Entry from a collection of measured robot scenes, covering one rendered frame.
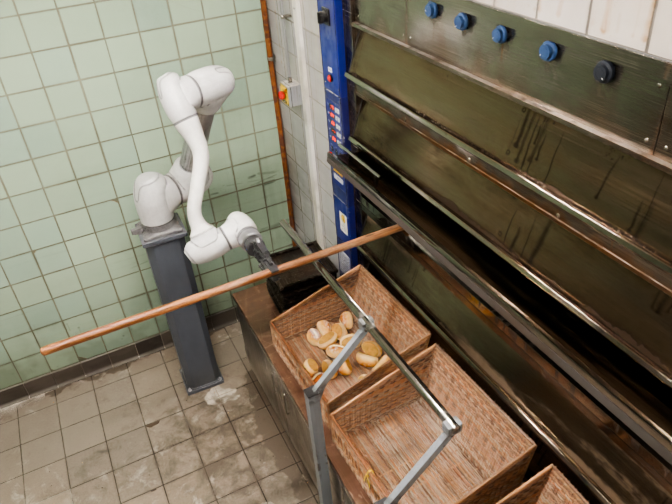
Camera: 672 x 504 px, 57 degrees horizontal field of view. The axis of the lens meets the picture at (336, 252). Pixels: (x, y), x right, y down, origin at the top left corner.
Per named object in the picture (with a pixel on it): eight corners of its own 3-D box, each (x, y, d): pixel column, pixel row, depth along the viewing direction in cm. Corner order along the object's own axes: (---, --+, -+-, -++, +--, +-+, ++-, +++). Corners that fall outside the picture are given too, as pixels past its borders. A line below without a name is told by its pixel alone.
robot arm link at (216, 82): (158, 189, 295) (194, 170, 308) (179, 212, 292) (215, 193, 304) (177, 65, 234) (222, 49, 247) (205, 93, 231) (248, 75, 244)
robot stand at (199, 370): (179, 371, 352) (134, 223, 294) (214, 359, 358) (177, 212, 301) (188, 396, 336) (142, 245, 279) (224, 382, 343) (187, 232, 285)
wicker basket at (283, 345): (363, 307, 297) (361, 261, 281) (432, 382, 256) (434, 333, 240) (271, 346, 280) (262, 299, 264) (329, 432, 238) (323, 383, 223)
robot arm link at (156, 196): (132, 220, 286) (120, 178, 274) (165, 203, 297) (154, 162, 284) (153, 231, 277) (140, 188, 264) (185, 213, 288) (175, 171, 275)
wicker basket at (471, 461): (434, 389, 252) (436, 339, 237) (531, 496, 211) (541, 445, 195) (329, 440, 236) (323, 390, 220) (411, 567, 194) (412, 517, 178)
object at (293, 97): (295, 98, 301) (292, 77, 295) (303, 104, 293) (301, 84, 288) (281, 101, 298) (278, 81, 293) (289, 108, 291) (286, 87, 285)
